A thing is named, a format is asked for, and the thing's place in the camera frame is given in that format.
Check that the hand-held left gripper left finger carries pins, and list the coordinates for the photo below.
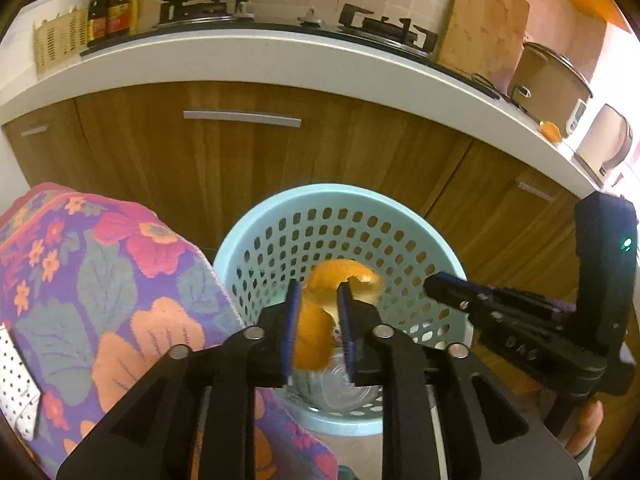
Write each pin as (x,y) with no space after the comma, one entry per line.
(292,332)

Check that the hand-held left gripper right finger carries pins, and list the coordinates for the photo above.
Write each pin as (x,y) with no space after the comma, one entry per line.
(347,332)

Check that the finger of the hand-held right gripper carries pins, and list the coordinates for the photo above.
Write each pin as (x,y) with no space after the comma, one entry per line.
(530,300)
(450,290)

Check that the large orange peel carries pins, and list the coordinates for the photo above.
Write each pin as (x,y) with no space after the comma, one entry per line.
(315,332)

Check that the clear plastic snack bag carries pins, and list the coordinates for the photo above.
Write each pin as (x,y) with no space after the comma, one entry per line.
(325,392)

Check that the light blue perforated basket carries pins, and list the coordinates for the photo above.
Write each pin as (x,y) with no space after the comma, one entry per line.
(280,240)

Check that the person's right hand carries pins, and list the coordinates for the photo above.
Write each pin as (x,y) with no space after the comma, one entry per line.
(585,427)

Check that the white electric kettle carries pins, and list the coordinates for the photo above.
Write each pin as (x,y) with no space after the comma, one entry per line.
(605,145)

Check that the floral blanket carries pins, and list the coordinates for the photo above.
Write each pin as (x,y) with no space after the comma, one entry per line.
(125,300)

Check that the wooden kitchen base cabinet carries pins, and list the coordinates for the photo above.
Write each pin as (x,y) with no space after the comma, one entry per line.
(350,150)

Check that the beige rice cooker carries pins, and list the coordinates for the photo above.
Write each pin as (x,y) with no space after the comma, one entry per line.
(545,90)

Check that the black burner grate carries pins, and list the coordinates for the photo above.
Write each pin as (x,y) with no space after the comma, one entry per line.
(200,12)
(390,27)

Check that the wooden cutting board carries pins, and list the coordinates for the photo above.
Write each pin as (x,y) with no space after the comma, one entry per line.
(480,20)

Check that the white kitchen countertop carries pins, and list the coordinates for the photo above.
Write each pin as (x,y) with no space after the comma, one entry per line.
(250,55)

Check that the white dotted paper packet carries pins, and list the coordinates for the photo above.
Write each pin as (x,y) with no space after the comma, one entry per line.
(15,385)

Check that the silver stove knob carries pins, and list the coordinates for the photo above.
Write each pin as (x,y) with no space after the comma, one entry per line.
(309,16)
(242,9)

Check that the black glass gas stove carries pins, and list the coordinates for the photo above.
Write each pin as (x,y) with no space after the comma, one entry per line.
(280,17)

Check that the sauce bottles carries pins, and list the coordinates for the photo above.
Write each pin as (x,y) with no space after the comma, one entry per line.
(120,10)

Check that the cream plastic cutlery holder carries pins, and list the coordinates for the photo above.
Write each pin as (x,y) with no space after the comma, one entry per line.
(60,42)

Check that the dark soy sauce bottle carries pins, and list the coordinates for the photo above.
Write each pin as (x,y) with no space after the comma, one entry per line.
(97,15)

